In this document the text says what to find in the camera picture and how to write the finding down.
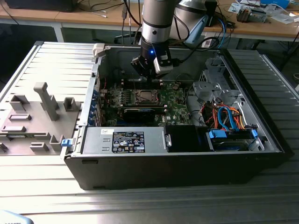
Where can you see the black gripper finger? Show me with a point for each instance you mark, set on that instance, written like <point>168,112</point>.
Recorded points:
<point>140,66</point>
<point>161,75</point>

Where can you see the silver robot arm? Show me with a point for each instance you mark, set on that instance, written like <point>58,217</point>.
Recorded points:
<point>156,16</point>

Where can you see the CPU socket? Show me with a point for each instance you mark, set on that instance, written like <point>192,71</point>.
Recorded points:
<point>161,100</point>

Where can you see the copper CPU cooler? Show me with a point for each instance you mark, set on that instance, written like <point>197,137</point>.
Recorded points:
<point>244,14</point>

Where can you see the round coin cell battery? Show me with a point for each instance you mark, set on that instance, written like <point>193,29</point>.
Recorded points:
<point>175,86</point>

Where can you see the green motherboard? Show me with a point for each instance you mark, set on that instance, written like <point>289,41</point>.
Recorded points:
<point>177,109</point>

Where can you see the beige case latch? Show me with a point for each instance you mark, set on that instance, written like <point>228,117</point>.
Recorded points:
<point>98,50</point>

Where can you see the black graphics card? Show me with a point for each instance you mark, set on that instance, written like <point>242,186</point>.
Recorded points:
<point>140,115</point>

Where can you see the grey metal drive cage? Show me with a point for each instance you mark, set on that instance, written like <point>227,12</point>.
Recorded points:
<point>210,86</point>

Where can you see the small white device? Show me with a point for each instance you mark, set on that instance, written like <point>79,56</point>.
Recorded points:
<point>207,43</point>

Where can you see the wooden desk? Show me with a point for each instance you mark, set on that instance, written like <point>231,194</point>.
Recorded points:
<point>93,19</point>

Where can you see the hard disk in blue carrier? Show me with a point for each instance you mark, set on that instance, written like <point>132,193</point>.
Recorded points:
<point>219,135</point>

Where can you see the grey power supply unit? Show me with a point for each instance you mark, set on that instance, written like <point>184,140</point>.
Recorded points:
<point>98,140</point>

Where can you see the black PC case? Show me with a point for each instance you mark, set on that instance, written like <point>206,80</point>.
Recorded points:
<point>163,168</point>

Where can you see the blue case latch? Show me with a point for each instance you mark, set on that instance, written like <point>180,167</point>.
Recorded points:
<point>66,143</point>

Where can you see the grey metal drive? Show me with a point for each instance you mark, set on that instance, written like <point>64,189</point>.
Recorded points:
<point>259,15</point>

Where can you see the black monitor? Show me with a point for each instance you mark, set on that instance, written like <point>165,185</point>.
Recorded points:
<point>35,4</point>

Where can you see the grey parts rack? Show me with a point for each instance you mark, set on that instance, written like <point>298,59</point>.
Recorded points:
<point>35,130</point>

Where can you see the blue box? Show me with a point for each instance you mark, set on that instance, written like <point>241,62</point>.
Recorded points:
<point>275,2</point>

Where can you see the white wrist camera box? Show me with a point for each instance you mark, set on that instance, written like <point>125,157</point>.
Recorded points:
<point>162,67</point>

